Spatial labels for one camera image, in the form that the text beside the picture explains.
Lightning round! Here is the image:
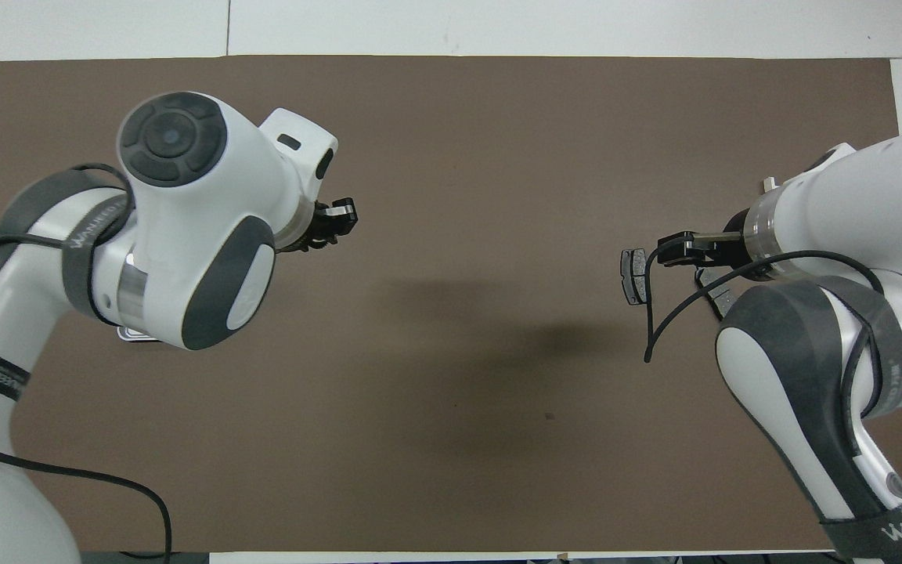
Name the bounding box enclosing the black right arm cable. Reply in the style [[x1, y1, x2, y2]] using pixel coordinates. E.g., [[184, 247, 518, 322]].
[[644, 231, 890, 424]]

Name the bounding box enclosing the rectangular grey brake pad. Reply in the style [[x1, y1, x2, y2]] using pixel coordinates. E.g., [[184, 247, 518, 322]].
[[621, 248, 649, 307]]

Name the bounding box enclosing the brown table mat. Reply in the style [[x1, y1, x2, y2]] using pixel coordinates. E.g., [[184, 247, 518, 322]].
[[0, 56, 902, 553]]

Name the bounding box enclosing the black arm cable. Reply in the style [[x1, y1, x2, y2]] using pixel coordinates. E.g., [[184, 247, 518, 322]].
[[0, 163, 174, 564], [644, 231, 890, 424]]

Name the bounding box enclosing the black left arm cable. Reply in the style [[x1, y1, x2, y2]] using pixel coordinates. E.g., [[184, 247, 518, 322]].
[[0, 163, 174, 564]]

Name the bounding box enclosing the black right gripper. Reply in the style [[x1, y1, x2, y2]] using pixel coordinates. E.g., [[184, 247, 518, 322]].
[[658, 232, 757, 272]]

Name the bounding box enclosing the curved grey brake pad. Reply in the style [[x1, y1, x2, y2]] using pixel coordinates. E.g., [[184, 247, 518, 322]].
[[695, 269, 734, 319]]

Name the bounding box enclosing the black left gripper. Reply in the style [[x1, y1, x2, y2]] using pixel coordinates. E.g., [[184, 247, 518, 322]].
[[279, 198, 359, 253]]

